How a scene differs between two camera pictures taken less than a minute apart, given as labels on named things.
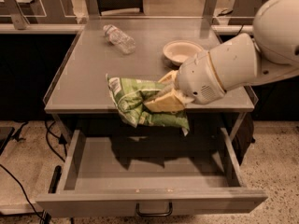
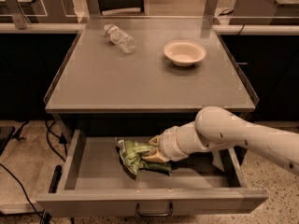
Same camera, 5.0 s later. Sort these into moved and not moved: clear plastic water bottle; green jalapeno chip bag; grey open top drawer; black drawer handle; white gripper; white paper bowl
Moved: white gripper; green jalapeno chip bag
Not moved: clear plastic water bottle; black drawer handle; grey open top drawer; white paper bowl
